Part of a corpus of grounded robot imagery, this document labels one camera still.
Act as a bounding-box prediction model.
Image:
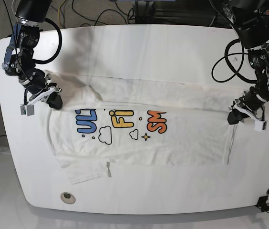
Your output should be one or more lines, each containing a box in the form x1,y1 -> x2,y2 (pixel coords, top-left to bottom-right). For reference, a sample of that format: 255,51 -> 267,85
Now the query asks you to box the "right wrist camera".
20,104 -> 35,116

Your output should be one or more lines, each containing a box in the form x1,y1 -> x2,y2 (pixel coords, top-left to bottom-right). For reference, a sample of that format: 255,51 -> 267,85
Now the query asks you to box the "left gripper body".
229,87 -> 267,121

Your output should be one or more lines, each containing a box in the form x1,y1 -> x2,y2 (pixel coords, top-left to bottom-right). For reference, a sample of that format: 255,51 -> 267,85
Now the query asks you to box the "yellow cable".
57,0 -> 67,29

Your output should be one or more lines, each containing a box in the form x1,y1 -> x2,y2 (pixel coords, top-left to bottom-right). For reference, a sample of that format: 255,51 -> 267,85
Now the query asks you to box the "left table cable grommet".
60,192 -> 76,205

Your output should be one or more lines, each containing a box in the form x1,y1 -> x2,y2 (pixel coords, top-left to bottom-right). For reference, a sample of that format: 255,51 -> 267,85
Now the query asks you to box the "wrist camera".
254,120 -> 267,132
20,104 -> 35,116

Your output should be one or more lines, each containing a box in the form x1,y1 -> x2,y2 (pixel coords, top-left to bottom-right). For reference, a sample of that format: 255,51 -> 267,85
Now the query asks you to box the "white printed T-shirt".
38,72 -> 243,184

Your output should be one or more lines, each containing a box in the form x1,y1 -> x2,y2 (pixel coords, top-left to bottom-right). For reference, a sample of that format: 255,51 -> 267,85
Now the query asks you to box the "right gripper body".
19,69 -> 59,105

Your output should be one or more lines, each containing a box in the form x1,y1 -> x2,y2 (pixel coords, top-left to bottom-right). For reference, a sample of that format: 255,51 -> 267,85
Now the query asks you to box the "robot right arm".
2,0 -> 63,112

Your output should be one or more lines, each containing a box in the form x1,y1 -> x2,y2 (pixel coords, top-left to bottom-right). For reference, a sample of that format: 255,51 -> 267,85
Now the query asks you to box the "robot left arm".
210,0 -> 269,129

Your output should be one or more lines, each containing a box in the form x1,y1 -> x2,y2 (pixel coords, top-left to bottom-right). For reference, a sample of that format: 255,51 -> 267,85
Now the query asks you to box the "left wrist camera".
254,120 -> 267,132

